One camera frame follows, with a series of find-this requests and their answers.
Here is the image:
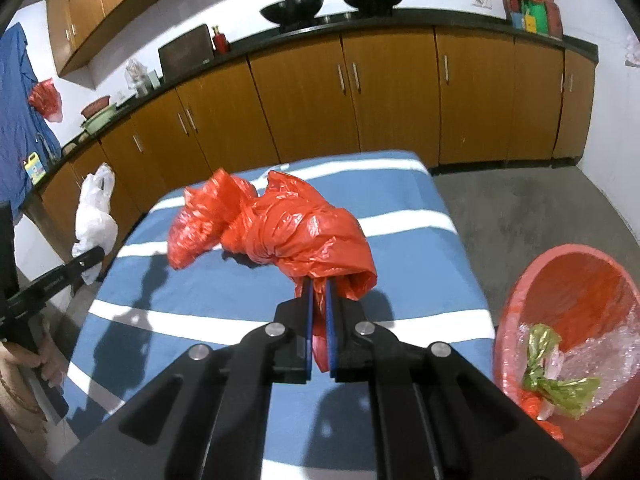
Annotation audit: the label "white plastic bag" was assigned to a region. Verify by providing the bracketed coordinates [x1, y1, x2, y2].
[72, 162, 118, 285]

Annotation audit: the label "green plastic bag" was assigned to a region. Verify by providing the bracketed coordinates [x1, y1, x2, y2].
[521, 324, 601, 422]

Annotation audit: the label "large red plastic bag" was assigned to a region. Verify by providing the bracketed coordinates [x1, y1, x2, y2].
[167, 168, 378, 372]

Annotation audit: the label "pink plastic trash basin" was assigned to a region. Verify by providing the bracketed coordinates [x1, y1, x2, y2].
[494, 244, 639, 476]

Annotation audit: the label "person's left hand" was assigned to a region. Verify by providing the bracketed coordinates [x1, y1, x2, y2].
[1, 318, 68, 387]

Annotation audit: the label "yellow blue tag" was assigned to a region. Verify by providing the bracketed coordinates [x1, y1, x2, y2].
[23, 152, 47, 185]

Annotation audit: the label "clear bubble wrap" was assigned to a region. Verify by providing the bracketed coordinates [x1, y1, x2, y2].
[525, 324, 639, 413]

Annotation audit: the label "blue hanging cloth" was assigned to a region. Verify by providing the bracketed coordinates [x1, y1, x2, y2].
[0, 23, 62, 221]

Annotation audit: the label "green and red bowls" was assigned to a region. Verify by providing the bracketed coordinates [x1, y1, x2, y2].
[81, 96, 117, 136]

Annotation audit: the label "red bag hanging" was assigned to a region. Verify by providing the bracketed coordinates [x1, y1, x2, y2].
[28, 78, 63, 124]

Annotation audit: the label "glass jar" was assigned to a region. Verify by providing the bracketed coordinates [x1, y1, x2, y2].
[125, 58, 160, 98]

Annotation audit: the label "lower wooden cabinet run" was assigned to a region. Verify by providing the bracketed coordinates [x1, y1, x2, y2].
[24, 10, 599, 250]

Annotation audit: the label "dark cutting board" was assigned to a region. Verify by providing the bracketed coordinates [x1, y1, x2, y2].
[158, 24, 215, 84]

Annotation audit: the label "red bottle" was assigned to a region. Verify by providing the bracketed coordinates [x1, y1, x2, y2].
[212, 26, 230, 55]

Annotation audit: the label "floral pink curtain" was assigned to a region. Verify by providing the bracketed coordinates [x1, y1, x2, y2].
[625, 34, 640, 68]

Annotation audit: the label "black wok left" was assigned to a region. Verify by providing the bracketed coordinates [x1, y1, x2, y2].
[260, 0, 324, 27]

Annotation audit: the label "red bag with boxes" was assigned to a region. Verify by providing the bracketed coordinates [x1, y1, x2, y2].
[502, 0, 563, 39]

